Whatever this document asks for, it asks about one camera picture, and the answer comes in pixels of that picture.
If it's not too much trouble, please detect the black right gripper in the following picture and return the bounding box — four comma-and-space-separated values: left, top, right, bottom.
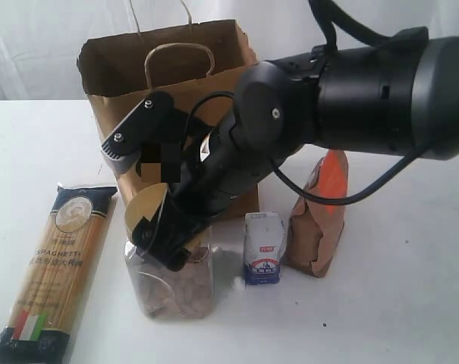
133, 110, 275, 271

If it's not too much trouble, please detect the clear jar yellow lid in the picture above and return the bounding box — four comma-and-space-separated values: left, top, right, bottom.
124, 183, 214, 320

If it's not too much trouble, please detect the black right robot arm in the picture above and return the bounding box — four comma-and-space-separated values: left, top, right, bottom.
147, 28, 459, 271

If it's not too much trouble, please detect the small white ball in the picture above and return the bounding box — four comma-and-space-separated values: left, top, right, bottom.
233, 277, 246, 292

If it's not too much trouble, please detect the small white blue milk carton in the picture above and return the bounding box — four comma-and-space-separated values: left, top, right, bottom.
243, 212, 286, 285

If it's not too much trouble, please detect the spaghetti packet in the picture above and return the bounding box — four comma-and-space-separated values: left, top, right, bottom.
0, 186, 117, 363

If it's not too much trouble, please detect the brown pouch with orange label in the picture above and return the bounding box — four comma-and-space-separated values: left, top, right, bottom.
284, 150, 348, 278

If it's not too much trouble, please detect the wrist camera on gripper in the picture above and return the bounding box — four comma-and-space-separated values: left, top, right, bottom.
102, 91, 188, 174

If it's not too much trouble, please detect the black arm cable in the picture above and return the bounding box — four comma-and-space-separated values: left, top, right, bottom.
175, 0, 439, 208

